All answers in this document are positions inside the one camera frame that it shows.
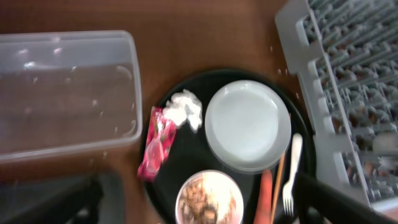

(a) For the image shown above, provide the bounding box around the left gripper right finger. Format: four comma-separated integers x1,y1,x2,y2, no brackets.
293,173,395,224

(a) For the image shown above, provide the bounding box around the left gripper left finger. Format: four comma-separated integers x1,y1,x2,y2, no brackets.
1,177,104,224

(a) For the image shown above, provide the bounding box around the white plastic fork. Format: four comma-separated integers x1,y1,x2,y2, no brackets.
282,133,303,216

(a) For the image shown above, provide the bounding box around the orange carrot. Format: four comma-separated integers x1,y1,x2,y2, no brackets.
254,169,272,224

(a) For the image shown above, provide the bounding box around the wooden chopstick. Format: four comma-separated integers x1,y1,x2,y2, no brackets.
271,153,285,224

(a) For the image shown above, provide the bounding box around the grey plate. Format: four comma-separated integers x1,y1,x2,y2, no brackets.
205,80,292,174

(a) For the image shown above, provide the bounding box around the white bowl with food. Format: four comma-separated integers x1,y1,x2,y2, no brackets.
175,170,244,224

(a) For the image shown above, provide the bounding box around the red snack wrapper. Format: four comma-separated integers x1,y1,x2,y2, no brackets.
137,107,177,182

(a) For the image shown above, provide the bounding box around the white tissue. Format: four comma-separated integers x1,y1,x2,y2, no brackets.
162,89,203,133

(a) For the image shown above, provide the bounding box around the grey dishwasher rack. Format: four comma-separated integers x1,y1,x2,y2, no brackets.
275,0,397,212

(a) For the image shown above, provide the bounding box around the black rectangular tray bin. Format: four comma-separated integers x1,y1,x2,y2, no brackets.
1,172,126,223

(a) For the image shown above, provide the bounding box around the clear plastic bin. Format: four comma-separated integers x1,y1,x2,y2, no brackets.
1,30,142,164

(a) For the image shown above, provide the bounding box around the round black serving tray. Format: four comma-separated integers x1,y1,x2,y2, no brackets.
143,69,317,223

